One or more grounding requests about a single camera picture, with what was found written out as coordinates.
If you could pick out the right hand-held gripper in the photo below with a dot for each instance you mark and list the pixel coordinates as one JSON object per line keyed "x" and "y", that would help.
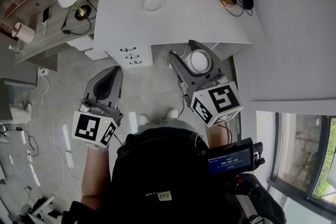
{"x": 218, "y": 99}

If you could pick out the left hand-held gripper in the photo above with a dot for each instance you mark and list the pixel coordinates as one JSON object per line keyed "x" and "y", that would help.
{"x": 86, "y": 127}

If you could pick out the white cup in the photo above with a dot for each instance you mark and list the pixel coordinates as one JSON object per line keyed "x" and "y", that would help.
{"x": 199, "y": 61}

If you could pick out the white saucer plate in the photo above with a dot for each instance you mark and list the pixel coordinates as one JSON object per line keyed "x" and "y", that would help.
{"x": 154, "y": 2}

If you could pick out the person's left forearm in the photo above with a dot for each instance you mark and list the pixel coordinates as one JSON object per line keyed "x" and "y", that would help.
{"x": 95, "y": 175}

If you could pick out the person's right forearm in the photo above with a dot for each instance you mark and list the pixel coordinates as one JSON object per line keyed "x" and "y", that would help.
{"x": 216, "y": 136}

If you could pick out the white drawer unit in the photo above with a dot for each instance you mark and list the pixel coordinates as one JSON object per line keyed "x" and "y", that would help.
{"x": 131, "y": 56}

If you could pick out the person's left white shoe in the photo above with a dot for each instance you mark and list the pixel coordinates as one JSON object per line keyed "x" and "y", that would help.
{"x": 144, "y": 119}

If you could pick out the person's white shoe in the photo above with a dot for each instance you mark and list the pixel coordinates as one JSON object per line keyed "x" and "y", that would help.
{"x": 172, "y": 113}
{"x": 144, "y": 119}

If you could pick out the person's right white shoe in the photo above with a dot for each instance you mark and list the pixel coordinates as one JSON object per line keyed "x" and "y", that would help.
{"x": 172, "y": 113}

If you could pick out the person's light jeans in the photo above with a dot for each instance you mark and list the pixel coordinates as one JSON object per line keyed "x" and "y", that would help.
{"x": 172, "y": 123}

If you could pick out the white power strip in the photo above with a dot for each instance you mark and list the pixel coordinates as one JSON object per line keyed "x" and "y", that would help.
{"x": 43, "y": 71}

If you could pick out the white power adapter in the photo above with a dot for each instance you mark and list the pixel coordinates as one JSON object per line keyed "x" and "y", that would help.
{"x": 69, "y": 159}

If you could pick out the white boot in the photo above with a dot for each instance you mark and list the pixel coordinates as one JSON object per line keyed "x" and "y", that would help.
{"x": 22, "y": 112}

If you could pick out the grey wooden shelf desk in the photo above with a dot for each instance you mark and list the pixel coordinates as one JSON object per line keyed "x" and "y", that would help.
{"x": 31, "y": 42}

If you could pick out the white smartphone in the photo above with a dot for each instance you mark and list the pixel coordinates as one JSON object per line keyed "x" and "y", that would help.
{"x": 46, "y": 15}

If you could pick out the person's black vest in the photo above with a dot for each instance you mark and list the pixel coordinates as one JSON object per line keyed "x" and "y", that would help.
{"x": 157, "y": 170}

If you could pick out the white metal rack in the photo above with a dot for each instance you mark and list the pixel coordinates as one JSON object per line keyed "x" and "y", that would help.
{"x": 40, "y": 207}

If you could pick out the dark window frame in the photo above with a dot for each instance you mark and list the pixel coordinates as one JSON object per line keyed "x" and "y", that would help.
{"x": 296, "y": 186}

